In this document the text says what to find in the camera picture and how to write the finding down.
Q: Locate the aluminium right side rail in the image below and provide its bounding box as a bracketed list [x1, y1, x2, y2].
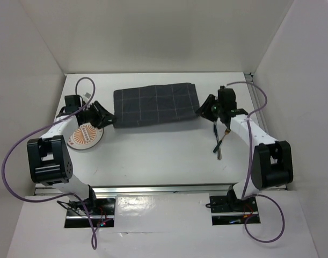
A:
[244, 72, 287, 190]

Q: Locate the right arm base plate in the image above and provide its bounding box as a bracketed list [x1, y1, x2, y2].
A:
[205, 196, 260, 226]

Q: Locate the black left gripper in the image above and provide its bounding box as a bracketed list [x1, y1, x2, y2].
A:
[78, 100, 116, 130]

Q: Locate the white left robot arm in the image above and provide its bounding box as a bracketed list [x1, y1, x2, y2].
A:
[27, 95, 117, 214]

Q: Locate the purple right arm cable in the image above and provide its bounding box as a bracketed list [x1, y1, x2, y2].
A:
[224, 81, 286, 243]

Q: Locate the aluminium rail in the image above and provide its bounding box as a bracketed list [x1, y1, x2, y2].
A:
[34, 182, 287, 196]
[244, 72, 287, 190]

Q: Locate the green handled gold fork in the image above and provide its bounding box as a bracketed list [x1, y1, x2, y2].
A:
[213, 128, 231, 153]

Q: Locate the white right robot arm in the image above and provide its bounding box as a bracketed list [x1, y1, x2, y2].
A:
[196, 86, 294, 211]

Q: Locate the dark checked cloth placemat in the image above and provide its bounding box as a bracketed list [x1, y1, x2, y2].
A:
[113, 83, 200, 128]

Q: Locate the aluminium front rail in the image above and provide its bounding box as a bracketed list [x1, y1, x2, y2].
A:
[34, 182, 287, 196]

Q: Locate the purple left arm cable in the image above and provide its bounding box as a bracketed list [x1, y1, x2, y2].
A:
[1, 76, 105, 250]

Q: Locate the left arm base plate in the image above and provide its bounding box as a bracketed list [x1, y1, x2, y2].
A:
[57, 197, 116, 228]

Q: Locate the orange sunburst patterned plate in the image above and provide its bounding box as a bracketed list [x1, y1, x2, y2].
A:
[67, 123, 104, 151]

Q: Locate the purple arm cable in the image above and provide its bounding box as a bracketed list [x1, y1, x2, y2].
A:
[1, 76, 105, 250]
[224, 81, 286, 243]

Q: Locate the striped handled knife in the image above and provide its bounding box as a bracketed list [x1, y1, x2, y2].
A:
[213, 121, 222, 161]

